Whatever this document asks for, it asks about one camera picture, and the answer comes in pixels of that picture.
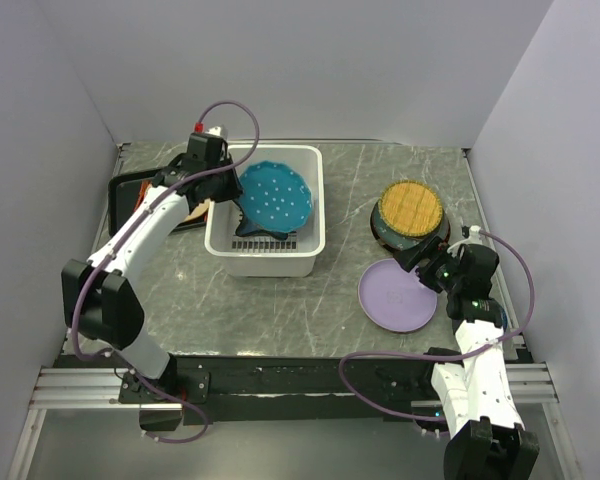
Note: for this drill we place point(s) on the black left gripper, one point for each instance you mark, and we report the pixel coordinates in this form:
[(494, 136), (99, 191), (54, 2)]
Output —
[(234, 189)]

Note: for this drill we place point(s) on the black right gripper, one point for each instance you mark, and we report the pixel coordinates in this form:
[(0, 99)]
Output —
[(408, 259)]

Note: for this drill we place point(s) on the turquoise polka dot plate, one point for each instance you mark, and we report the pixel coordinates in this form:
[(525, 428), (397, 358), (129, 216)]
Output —
[(275, 198)]

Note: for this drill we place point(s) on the blue star-shaped dish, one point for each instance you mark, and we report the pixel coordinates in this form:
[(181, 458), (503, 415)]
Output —
[(250, 227)]

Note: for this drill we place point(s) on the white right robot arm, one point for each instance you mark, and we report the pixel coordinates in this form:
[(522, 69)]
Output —
[(488, 439)]

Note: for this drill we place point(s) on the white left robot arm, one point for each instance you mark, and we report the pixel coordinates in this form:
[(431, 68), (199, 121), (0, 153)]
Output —
[(99, 299)]

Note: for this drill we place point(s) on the white plastic bin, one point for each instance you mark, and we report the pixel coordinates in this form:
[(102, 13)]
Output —
[(263, 256)]

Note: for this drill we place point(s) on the dark blue floral plate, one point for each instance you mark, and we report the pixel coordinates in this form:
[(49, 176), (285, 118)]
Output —
[(379, 222)]

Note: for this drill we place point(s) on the black striped lacquer plate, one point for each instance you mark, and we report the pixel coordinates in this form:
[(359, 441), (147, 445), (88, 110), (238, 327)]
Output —
[(393, 242)]

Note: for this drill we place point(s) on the lavender round plate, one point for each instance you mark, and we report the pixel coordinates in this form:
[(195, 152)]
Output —
[(394, 299)]

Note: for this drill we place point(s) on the round woven bamboo mat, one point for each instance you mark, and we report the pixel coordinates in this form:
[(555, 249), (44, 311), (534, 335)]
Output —
[(411, 208)]

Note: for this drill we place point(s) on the peach bird-painted plate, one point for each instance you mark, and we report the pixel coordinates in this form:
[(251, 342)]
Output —
[(199, 211)]

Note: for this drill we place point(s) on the orange chopsticks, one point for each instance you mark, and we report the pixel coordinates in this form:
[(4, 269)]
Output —
[(141, 194)]

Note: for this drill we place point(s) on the black serving tray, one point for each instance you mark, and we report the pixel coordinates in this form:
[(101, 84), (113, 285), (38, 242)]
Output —
[(122, 194)]

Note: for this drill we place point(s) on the small blue patterned dish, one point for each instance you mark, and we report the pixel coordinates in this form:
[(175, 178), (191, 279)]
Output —
[(504, 319)]

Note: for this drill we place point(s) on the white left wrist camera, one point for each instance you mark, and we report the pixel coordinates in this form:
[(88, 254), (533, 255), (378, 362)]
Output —
[(215, 131)]

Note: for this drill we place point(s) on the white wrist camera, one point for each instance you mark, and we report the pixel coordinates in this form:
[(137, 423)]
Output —
[(215, 131), (472, 231)]

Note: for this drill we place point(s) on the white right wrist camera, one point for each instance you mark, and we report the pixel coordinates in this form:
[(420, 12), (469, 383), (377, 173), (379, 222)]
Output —
[(472, 231)]

